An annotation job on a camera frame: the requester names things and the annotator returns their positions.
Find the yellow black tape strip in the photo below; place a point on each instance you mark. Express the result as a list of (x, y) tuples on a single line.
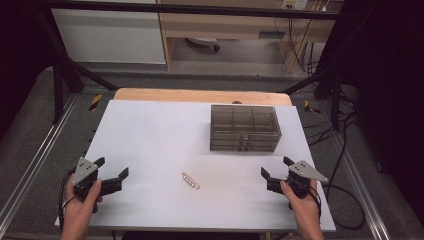
[(308, 106), (95, 102)]

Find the white cabinet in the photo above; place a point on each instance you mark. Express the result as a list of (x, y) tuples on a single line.
[(110, 36)]

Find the person's left hand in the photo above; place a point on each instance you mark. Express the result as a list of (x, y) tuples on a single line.
[(75, 210)]

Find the black metal frame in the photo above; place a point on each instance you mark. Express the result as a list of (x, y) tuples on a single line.
[(200, 9)]

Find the light wooden table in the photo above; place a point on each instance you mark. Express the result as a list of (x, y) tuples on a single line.
[(200, 96)]

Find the aluminium floor rail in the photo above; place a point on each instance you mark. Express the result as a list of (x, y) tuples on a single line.
[(365, 200), (38, 156)]

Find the white power strip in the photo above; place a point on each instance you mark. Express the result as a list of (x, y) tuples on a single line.
[(295, 3)]

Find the person's right hand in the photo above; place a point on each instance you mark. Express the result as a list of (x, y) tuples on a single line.
[(305, 208)]

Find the smoky clear pull-out drawer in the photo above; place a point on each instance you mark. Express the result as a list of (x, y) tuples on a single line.
[(226, 149)]

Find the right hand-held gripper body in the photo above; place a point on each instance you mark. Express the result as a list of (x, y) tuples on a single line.
[(305, 170)]

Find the white office chair base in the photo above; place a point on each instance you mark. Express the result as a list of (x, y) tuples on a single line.
[(203, 41)]

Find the smoky clear drawer organizer box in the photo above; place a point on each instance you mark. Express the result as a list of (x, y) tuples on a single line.
[(245, 120)]

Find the white board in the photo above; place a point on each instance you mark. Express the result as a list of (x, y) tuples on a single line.
[(150, 140)]

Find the wooden office desk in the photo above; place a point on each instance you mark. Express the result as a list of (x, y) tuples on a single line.
[(226, 28)]

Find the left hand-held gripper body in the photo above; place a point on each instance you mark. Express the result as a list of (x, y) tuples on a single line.
[(83, 170)]

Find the black curtain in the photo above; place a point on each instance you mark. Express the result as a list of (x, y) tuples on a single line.
[(393, 83), (16, 50)]

